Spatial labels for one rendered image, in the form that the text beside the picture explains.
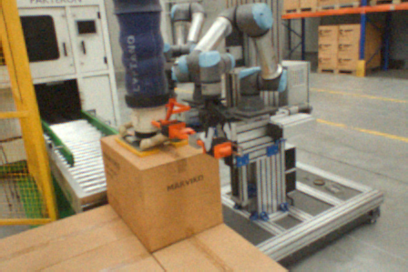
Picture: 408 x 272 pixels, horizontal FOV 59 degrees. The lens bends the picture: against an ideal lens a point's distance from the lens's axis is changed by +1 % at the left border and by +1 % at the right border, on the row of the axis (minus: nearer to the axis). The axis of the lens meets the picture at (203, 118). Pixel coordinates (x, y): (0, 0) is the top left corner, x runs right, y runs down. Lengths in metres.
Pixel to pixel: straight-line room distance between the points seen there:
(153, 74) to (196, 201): 0.64
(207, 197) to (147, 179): 0.34
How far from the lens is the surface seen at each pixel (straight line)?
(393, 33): 10.53
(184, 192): 1.70
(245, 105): 1.99
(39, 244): 2.04
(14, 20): 2.80
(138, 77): 1.73
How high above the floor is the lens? 1.53
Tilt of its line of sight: 15 degrees down
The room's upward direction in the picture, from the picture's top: 5 degrees counter-clockwise
